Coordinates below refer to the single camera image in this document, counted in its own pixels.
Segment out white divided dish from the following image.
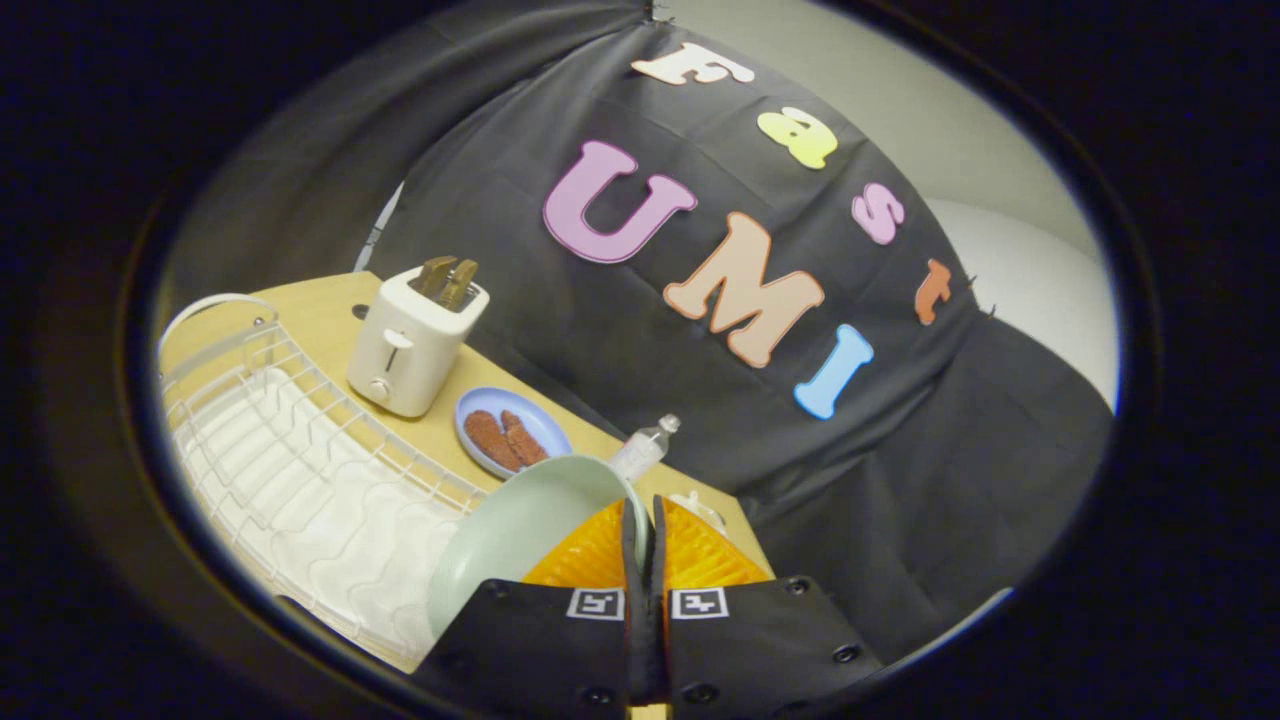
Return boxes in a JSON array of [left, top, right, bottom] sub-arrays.
[[670, 490, 727, 531]]

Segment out pale green plate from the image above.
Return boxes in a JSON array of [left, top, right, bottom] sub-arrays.
[[428, 455, 651, 641]]

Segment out white wire dish rack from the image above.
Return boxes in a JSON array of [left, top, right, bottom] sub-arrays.
[[160, 293, 491, 666]]

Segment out clear plastic bottle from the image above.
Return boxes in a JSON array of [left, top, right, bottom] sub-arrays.
[[610, 414, 683, 483]]

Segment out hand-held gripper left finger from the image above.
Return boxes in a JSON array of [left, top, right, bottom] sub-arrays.
[[410, 497, 651, 720]]

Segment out blue plate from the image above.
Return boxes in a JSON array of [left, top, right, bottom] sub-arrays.
[[454, 387, 574, 481]]

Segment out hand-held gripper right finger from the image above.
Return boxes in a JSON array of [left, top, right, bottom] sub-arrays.
[[652, 495, 886, 720]]

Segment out brown meat patty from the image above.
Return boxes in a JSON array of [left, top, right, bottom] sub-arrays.
[[463, 410, 521, 473], [500, 410, 549, 466]]

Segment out white toaster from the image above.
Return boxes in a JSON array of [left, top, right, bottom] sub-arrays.
[[346, 265, 491, 419]]

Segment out white backdrop stand pole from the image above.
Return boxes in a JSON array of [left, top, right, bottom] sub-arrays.
[[352, 182, 406, 273]]

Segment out brown toast slice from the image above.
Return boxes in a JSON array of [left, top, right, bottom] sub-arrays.
[[415, 256, 458, 299], [440, 260, 479, 311]]

